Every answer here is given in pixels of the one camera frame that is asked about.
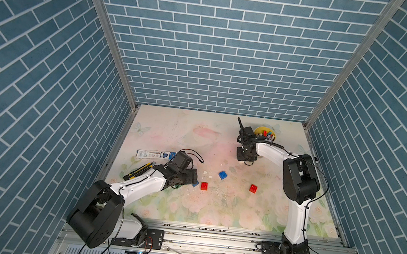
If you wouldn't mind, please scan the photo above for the red lego brick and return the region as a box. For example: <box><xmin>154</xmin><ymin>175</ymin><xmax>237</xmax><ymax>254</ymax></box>
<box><xmin>200</xmin><ymin>182</ymin><xmax>208</xmax><ymax>191</ymax></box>
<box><xmin>249</xmin><ymin>184</ymin><xmax>258</xmax><ymax>194</ymax></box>

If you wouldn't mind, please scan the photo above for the blue lego brick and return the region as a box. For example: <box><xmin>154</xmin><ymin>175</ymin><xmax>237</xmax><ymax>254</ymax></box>
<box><xmin>219</xmin><ymin>171</ymin><xmax>228</xmax><ymax>179</ymax></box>

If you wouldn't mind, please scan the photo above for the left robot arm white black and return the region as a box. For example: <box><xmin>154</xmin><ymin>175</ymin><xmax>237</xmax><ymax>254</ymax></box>
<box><xmin>66</xmin><ymin>164</ymin><xmax>198</xmax><ymax>249</ymax></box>

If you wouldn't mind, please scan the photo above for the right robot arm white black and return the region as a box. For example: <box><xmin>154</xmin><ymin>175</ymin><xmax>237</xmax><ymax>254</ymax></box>
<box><xmin>237</xmin><ymin>127</ymin><xmax>321</xmax><ymax>254</ymax></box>

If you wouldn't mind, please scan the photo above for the yellow pen cup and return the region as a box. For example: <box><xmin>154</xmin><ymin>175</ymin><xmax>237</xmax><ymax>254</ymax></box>
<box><xmin>254</xmin><ymin>126</ymin><xmax>276</xmax><ymax>142</ymax></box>

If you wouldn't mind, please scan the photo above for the white blue toothpaste box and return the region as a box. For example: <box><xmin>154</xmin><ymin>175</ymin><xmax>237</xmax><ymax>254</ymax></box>
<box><xmin>136</xmin><ymin>149</ymin><xmax>176</xmax><ymax>160</ymax></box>

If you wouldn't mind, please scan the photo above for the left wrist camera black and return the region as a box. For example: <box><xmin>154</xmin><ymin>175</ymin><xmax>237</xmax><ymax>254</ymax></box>
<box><xmin>171</xmin><ymin>150</ymin><xmax>193</xmax><ymax>170</ymax></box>

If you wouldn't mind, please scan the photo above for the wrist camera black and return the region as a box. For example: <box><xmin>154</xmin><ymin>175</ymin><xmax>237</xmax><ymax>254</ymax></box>
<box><xmin>171</xmin><ymin>150</ymin><xmax>193</xmax><ymax>170</ymax></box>
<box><xmin>237</xmin><ymin>117</ymin><xmax>256</xmax><ymax>144</ymax></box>

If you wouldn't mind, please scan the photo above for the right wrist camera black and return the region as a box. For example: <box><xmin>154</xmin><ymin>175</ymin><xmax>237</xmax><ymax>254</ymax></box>
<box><xmin>237</xmin><ymin>117</ymin><xmax>256</xmax><ymax>144</ymax></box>

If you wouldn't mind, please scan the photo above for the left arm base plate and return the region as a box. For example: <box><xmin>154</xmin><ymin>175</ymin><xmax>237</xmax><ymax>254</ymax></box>
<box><xmin>111</xmin><ymin>228</ymin><xmax>165</xmax><ymax>251</ymax></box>

